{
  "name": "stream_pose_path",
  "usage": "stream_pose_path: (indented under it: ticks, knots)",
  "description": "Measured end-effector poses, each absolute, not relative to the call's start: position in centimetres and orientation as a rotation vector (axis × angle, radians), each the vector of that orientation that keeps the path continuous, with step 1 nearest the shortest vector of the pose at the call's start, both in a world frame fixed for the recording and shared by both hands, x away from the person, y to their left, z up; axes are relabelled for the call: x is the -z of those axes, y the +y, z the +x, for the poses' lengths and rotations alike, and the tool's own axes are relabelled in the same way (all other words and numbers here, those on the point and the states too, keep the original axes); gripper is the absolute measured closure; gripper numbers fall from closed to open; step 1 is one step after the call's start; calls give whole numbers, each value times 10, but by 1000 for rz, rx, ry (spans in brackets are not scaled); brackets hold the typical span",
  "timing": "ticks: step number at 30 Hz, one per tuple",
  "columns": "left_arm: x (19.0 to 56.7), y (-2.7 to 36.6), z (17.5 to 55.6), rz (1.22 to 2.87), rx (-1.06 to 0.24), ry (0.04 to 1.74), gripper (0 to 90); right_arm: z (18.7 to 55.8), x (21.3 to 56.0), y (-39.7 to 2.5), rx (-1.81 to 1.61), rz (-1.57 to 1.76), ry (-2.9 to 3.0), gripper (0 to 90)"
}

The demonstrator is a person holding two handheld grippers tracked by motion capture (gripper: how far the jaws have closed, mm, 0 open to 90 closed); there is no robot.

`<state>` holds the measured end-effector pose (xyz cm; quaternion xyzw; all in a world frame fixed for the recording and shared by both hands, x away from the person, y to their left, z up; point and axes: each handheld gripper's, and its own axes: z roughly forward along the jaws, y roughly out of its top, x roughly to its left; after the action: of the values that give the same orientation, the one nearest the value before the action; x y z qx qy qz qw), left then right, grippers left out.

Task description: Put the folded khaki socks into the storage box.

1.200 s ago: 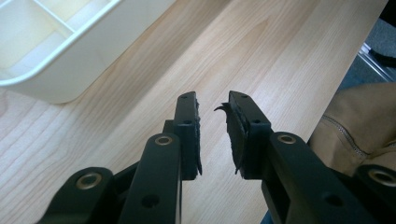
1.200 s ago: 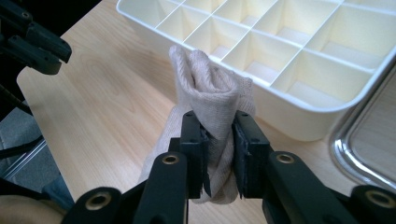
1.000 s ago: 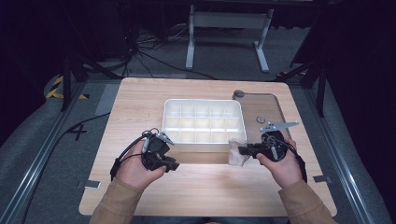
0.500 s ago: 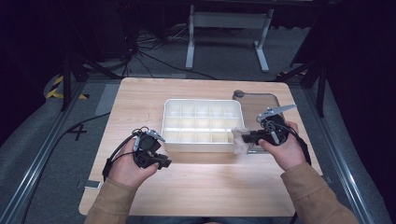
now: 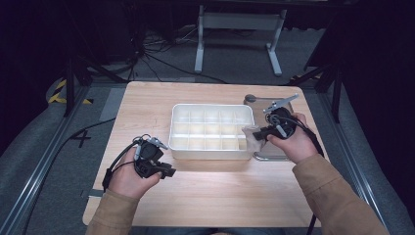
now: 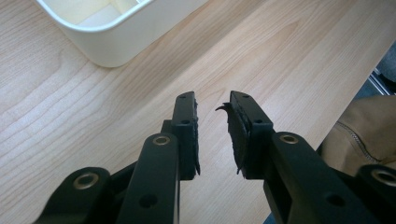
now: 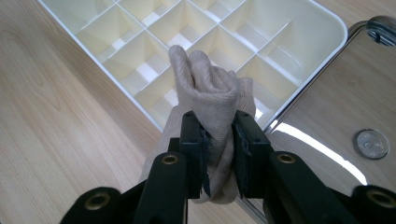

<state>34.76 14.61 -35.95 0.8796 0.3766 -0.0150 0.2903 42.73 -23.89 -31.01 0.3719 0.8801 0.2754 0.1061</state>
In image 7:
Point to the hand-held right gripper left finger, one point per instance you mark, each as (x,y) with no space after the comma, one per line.
(193,140)

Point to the round silver disc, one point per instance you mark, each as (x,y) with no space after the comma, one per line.
(371,144)

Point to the white divided organizer box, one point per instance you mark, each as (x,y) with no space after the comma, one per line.
(289,37)

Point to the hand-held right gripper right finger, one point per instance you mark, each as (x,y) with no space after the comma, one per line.
(252,146)

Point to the dark blurry object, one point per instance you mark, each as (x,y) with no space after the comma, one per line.
(384,29)

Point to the beige knitted sock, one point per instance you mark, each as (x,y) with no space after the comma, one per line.
(211,102)

